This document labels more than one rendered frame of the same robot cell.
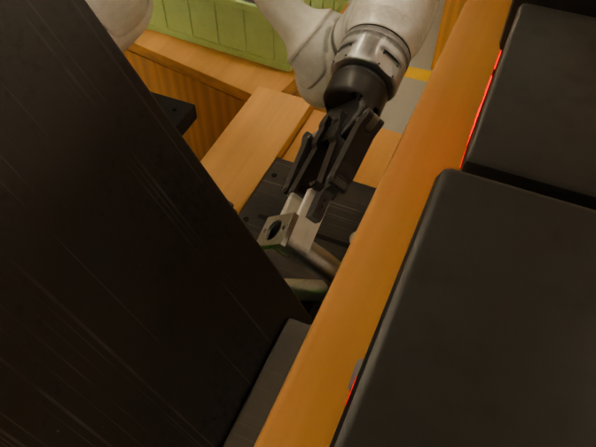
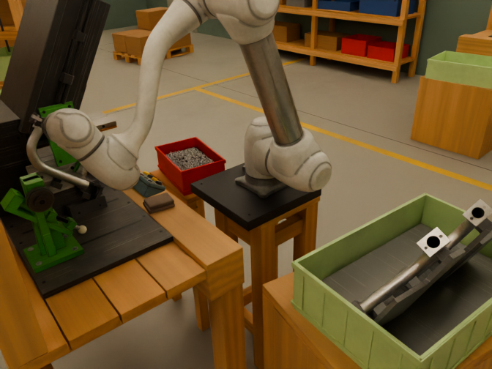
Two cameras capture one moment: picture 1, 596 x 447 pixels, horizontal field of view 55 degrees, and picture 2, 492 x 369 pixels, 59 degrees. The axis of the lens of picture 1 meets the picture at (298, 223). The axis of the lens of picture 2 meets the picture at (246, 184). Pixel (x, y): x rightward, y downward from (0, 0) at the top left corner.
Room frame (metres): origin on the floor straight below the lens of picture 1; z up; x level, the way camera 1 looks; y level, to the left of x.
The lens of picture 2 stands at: (1.64, -0.87, 1.74)
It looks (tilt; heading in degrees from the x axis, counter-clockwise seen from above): 29 degrees down; 119
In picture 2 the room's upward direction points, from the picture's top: 2 degrees counter-clockwise
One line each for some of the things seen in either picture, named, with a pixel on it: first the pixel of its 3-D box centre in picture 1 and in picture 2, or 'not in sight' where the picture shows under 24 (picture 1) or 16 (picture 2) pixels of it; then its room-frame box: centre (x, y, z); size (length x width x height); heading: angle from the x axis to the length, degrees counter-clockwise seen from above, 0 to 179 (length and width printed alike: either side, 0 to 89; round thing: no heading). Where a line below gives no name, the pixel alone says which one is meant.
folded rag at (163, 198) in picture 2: not in sight; (158, 202); (0.70, 0.18, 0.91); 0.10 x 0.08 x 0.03; 56
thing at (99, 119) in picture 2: not in sight; (61, 131); (0.24, 0.20, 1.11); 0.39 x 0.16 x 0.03; 66
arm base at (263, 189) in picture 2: not in sight; (261, 175); (0.96, 0.52, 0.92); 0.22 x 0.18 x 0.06; 157
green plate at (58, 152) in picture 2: not in sight; (61, 131); (0.37, 0.10, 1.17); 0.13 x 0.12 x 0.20; 156
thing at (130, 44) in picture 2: not in sight; (151, 34); (-3.61, 5.43, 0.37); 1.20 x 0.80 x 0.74; 78
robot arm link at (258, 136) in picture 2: not in sight; (266, 146); (0.98, 0.51, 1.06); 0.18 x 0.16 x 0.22; 154
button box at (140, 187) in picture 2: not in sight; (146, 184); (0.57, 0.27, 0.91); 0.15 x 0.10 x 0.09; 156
